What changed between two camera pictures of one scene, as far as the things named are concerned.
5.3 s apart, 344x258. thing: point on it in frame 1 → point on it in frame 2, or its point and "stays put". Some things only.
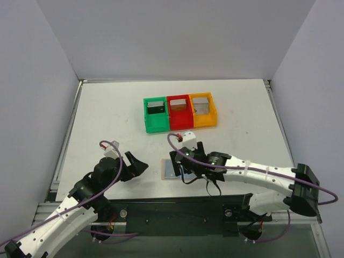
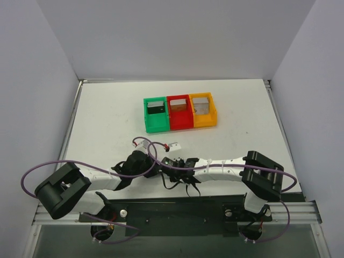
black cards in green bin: [157, 107] stays put
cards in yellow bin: [201, 105] stays put
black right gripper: [177, 163] → [169, 162]
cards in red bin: [178, 105] stays put
